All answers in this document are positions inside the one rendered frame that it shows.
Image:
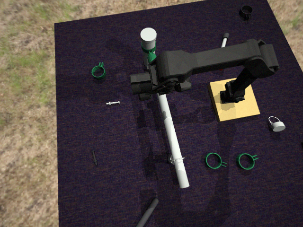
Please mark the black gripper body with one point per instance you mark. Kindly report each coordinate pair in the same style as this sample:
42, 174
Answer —
183, 86

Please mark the green cup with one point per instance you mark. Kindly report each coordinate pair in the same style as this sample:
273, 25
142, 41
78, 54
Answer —
151, 55

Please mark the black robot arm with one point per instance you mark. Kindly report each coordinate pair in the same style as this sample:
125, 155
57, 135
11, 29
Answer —
173, 67

